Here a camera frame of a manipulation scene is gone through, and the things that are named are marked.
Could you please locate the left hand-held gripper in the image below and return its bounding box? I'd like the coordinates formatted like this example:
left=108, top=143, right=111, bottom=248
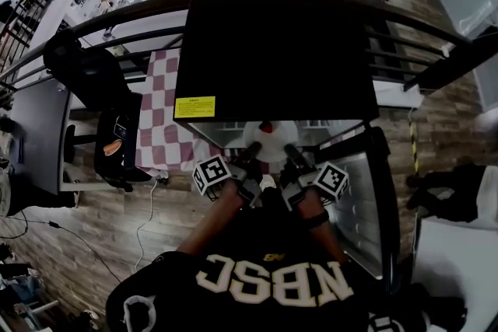
left=191, top=141, right=265, bottom=208

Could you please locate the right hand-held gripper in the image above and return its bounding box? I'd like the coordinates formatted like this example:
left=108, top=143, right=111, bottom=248
left=279, top=143, right=350, bottom=212

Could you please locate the white plate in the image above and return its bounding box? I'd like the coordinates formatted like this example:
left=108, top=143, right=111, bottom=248
left=242, top=120, right=300, bottom=164

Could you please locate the person's right forearm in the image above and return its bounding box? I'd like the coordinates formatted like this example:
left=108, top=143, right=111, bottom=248
left=296, top=187, right=350, bottom=266

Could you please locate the person's left forearm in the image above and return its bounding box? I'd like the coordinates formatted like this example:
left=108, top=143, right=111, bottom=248
left=176, top=181, right=244, bottom=257

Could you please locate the black wrist band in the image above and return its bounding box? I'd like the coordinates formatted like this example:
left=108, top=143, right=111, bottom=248
left=302, top=212, right=331, bottom=232

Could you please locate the person's black printed shirt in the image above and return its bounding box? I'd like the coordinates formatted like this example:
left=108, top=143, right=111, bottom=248
left=104, top=201, right=468, bottom=332

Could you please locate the pink white checkered tablecloth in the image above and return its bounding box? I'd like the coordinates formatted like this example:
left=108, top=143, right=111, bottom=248
left=135, top=47, right=274, bottom=176

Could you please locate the yellow black hazard tape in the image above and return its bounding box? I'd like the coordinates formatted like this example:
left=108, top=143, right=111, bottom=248
left=408, top=120, right=421, bottom=174

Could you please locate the orange small pouch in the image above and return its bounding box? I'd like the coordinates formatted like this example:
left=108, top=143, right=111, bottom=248
left=102, top=139, right=125, bottom=158

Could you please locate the black backpack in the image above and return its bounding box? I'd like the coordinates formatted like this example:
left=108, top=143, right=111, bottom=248
left=94, top=108, right=155, bottom=192

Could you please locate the black office chair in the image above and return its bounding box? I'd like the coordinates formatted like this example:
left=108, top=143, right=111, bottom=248
left=63, top=92, right=170, bottom=194

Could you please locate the dark metal railing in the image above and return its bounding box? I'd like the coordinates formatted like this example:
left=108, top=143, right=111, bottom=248
left=0, top=0, right=498, bottom=99

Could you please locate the black mesh chair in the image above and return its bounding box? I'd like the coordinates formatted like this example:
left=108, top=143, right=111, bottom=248
left=42, top=28, right=134, bottom=112

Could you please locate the white table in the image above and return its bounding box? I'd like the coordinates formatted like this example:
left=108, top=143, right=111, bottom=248
left=409, top=215, right=498, bottom=324

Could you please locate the grey desk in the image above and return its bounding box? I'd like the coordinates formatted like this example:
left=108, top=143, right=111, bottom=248
left=9, top=79, right=77, bottom=197

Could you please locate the white cable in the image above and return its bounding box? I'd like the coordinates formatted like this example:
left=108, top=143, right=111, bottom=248
left=133, top=177, right=160, bottom=272

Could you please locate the black floor cable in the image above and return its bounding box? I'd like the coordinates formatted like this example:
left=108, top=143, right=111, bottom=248
left=0, top=211, right=122, bottom=284

